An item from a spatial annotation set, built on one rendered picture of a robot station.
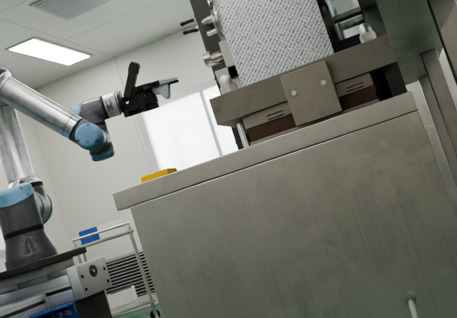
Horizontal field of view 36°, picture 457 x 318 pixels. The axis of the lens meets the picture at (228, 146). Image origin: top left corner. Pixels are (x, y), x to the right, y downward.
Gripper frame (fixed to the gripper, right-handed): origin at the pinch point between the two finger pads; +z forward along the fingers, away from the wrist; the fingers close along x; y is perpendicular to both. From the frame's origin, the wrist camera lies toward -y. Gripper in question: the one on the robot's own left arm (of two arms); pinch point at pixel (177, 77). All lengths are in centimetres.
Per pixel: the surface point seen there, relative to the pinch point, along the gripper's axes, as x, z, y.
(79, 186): -571, -148, 46
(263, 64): 53, 21, 7
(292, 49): 55, 29, 6
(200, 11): 13.0, 12.4, -15.8
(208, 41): 14.1, 12.0, -6.6
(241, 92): 72, 13, 12
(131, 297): -413, -105, 151
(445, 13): 53, 68, 8
